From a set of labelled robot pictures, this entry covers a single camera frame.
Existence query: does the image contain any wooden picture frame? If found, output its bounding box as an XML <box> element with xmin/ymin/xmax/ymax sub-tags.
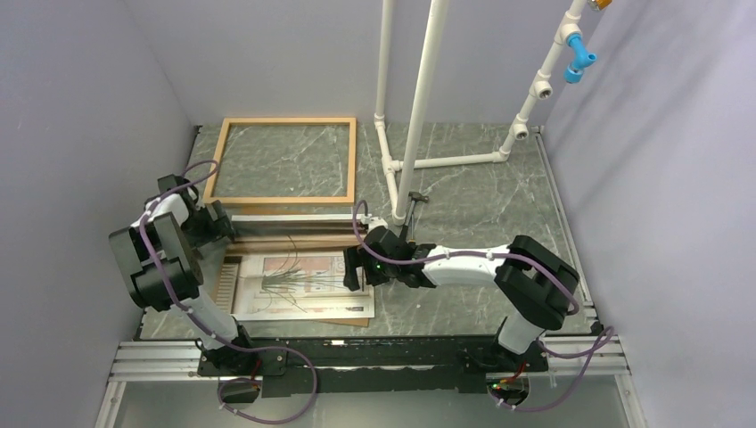
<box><xmin>202</xmin><ymin>117</ymin><xmax>357</xmax><ymax>207</ymax></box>

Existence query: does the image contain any yellow pipe cap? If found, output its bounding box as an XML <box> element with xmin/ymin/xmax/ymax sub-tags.
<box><xmin>588</xmin><ymin>0</ymin><xmax>612</xmax><ymax>12</ymax></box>

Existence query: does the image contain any brown fibreboard backing panel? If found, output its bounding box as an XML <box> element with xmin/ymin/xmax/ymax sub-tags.
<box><xmin>211</xmin><ymin>214</ymin><xmax>371</xmax><ymax>327</ymax></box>

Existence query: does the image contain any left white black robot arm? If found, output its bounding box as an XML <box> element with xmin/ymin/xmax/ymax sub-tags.
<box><xmin>109</xmin><ymin>175</ymin><xmax>257</xmax><ymax>375</ymax></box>

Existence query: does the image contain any black handle hammer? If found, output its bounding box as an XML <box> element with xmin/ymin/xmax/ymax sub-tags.
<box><xmin>399</xmin><ymin>191</ymin><xmax>429</xmax><ymax>241</ymax></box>

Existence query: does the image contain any yellow black screwdriver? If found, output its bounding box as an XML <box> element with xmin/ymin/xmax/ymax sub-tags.
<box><xmin>404</xmin><ymin>208</ymin><xmax>415</xmax><ymax>242</ymax></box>

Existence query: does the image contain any blue pipe fitting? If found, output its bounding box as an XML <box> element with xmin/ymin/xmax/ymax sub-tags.
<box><xmin>563</xmin><ymin>33</ymin><xmax>597</xmax><ymax>84</ymax></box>

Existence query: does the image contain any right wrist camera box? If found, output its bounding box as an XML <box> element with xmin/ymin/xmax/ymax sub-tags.
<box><xmin>359</xmin><ymin>214</ymin><xmax>389</xmax><ymax>232</ymax></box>

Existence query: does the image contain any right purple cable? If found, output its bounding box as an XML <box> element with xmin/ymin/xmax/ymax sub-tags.
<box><xmin>352</xmin><ymin>199</ymin><xmax>615</xmax><ymax>414</ymax></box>

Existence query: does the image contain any printed plant photo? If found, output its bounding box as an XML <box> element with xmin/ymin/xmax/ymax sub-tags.
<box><xmin>230</xmin><ymin>251</ymin><xmax>375</xmax><ymax>321</ymax></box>

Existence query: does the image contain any white PVC pipe structure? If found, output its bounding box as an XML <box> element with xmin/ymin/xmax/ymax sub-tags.
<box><xmin>374</xmin><ymin>1</ymin><xmax>590</xmax><ymax>225</ymax></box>

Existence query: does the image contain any aluminium extrusion rail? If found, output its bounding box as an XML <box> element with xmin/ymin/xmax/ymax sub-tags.
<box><xmin>94</xmin><ymin>341</ymin><xmax>205</xmax><ymax>428</ymax></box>

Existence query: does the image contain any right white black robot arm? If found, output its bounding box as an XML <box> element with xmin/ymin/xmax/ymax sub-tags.
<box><xmin>343</xmin><ymin>226</ymin><xmax>579</xmax><ymax>370</ymax></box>

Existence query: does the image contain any clear glass pane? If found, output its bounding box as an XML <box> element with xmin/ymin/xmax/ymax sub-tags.
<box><xmin>232</xmin><ymin>214</ymin><xmax>355</xmax><ymax>242</ymax></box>

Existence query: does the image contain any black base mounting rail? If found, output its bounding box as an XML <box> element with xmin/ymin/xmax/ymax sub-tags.
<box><xmin>196</xmin><ymin>334</ymin><xmax>548</xmax><ymax>398</ymax></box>

